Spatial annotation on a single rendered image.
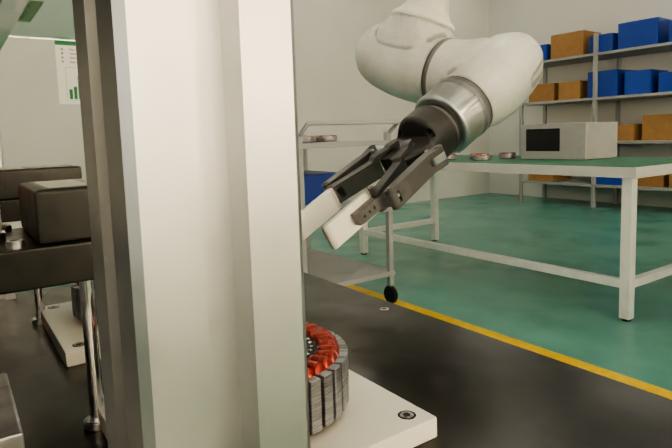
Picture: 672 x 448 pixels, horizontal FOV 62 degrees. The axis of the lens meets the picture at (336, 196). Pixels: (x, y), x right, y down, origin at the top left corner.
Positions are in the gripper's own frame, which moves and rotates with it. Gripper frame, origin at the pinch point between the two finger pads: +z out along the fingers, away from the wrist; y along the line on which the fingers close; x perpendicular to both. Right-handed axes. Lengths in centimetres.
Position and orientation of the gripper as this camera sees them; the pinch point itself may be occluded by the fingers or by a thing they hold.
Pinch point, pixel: (329, 219)
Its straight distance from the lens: 64.5
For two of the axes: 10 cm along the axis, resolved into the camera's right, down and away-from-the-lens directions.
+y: -5.7, -0.7, 8.2
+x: -4.4, -8.2, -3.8
